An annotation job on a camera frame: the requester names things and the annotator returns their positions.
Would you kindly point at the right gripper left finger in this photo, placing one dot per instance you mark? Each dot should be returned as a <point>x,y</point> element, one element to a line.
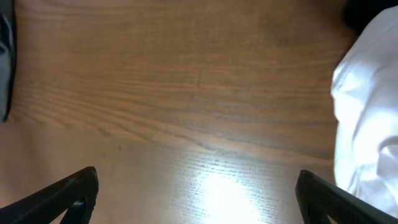
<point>75,196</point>

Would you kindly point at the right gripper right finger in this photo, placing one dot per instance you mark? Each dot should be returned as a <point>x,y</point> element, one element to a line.
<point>320,201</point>

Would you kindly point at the white t-shirt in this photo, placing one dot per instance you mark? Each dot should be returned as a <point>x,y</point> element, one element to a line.
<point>364,92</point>

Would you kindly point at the khaki green shorts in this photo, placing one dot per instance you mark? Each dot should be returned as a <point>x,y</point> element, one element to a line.
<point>8,55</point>

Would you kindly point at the black garment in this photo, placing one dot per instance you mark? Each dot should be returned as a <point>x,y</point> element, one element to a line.
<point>357,14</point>

